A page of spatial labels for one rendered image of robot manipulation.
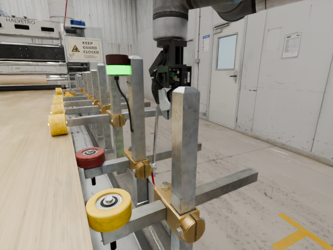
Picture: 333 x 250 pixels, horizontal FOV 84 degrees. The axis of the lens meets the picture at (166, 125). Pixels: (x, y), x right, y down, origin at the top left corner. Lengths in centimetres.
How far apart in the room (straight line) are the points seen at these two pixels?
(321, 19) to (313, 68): 57
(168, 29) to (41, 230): 46
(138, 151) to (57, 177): 22
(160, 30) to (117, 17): 930
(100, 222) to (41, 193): 16
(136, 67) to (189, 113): 26
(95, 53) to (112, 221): 285
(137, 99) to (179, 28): 21
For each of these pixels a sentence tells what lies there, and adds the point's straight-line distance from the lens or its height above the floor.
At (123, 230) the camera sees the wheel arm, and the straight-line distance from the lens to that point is 41.
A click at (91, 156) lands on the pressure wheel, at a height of 91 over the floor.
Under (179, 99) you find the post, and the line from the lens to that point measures 31.
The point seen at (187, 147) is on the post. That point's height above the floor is 101.
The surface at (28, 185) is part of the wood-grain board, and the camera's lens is 51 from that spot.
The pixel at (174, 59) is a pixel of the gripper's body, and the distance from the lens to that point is 48.
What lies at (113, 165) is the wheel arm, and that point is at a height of 85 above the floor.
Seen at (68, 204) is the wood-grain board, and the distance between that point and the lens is 41.
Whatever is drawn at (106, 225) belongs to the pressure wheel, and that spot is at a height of 89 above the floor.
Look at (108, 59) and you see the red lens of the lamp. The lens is 52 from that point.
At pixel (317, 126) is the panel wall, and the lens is 315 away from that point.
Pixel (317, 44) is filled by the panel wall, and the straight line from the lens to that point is 318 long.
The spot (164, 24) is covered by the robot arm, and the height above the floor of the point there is 124.
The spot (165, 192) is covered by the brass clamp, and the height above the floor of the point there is 87.
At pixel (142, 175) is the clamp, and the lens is 59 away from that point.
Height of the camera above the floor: 113
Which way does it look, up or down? 16 degrees down
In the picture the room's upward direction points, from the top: straight up
